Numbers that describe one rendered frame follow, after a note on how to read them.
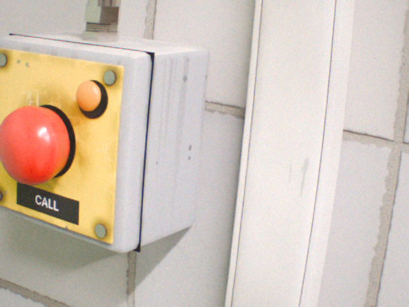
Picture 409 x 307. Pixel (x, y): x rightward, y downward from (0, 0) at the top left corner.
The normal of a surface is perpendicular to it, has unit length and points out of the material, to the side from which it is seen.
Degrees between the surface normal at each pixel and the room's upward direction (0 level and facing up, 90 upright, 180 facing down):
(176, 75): 90
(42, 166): 103
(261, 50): 90
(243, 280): 90
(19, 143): 85
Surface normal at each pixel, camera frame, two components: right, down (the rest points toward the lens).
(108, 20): 0.48, 0.25
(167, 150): 0.85, 0.19
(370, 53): -0.51, 0.15
